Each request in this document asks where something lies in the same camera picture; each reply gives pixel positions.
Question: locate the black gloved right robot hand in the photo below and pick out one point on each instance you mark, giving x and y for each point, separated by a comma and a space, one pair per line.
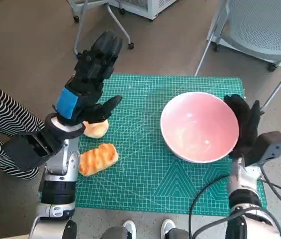
247, 129

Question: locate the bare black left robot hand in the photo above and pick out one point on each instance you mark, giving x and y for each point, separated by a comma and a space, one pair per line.
88, 72

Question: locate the pink bowl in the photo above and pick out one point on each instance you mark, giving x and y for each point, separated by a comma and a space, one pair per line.
200, 124

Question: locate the long striped bread loaf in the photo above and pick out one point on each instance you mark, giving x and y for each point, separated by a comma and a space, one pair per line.
98, 159

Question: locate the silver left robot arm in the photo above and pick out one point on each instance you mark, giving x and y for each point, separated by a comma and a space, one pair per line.
63, 161

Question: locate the round bread bun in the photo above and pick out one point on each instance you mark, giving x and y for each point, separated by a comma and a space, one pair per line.
96, 130

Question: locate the person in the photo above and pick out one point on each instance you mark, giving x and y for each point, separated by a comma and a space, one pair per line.
6, 109

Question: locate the white desk unit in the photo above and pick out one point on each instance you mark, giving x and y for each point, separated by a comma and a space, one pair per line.
152, 7

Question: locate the green cutting mat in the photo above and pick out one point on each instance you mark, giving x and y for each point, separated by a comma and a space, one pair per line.
140, 149

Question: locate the grey mesh chair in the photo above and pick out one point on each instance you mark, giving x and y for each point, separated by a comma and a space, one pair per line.
262, 25

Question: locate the white foot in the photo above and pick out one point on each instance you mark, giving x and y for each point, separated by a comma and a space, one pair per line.
129, 227
167, 227

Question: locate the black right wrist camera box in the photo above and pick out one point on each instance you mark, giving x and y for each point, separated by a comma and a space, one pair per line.
272, 144

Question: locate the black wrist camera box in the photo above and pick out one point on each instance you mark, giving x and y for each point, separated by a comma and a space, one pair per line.
26, 152
272, 144

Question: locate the grey chair frame with casters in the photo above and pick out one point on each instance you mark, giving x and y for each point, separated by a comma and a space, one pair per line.
131, 45

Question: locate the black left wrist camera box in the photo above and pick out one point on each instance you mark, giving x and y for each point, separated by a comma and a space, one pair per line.
26, 152

